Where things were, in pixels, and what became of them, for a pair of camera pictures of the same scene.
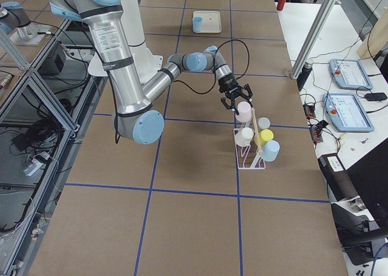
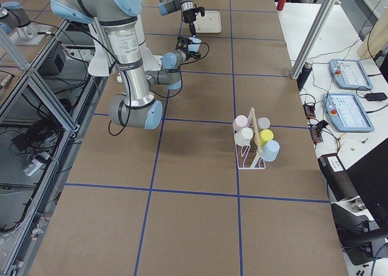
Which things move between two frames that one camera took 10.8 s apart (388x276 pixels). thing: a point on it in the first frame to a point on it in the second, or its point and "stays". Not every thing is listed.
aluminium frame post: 316,28 stays
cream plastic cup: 244,138 stays
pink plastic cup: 244,109 to 239,122
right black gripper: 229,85 to 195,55
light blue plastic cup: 270,150 stays
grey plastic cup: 264,123 stays
